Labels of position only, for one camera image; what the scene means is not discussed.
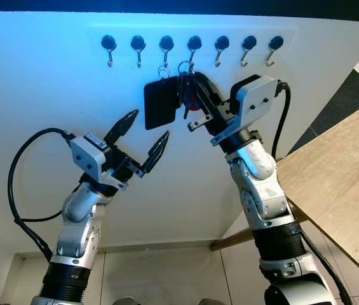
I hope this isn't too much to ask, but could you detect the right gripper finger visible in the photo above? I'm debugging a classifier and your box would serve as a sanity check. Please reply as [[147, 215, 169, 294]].
[[187, 113, 218, 133], [192, 72, 224, 104]]

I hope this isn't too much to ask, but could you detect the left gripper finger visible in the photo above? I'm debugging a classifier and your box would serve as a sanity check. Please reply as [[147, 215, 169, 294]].
[[142, 130, 171, 175], [105, 109, 140, 149]]

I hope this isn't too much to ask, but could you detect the key bunch with red tag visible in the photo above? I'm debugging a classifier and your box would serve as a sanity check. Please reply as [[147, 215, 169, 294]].
[[177, 60, 209, 119]]

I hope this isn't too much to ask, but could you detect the black card key fob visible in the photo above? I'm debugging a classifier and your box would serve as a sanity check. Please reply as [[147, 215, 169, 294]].
[[144, 64, 182, 132]]

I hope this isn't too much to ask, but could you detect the wooden table leg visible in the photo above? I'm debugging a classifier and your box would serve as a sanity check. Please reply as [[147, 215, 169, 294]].
[[210, 202, 309, 252]]

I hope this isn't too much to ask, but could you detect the dark grey floor mat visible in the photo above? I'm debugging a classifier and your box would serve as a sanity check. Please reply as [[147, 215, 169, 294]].
[[290, 69, 359, 154]]

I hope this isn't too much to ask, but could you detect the grey right robot foot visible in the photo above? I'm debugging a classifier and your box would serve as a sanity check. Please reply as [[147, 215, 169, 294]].
[[198, 297, 228, 305]]

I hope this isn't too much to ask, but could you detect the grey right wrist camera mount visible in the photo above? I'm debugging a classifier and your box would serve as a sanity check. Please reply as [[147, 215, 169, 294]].
[[229, 75, 280, 138]]

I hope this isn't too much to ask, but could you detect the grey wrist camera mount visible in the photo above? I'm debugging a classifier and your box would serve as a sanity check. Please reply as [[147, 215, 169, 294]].
[[229, 75, 280, 138], [69, 132, 114, 182]]

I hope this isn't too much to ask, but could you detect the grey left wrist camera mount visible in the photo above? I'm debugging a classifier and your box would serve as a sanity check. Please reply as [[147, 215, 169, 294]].
[[69, 132, 114, 182]]

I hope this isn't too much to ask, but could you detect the black round wall hook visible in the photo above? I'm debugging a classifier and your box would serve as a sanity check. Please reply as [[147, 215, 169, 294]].
[[240, 35, 258, 67], [266, 35, 285, 67], [187, 35, 203, 67], [214, 35, 231, 67], [101, 35, 118, 68], [159, 35, 175, 68], [130, 35, 147, 68]]

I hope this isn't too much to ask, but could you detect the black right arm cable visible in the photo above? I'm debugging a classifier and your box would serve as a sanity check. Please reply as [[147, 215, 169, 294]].
[[271, 80, 355, 305]]

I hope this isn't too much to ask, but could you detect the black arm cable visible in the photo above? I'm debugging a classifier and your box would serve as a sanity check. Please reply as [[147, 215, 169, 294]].
[[271, 80, 355, 305], [7, 127, 76, 262]]

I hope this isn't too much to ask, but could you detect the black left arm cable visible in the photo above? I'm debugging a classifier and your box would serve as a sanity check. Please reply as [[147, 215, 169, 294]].
[[7, 127, 76, 262]]

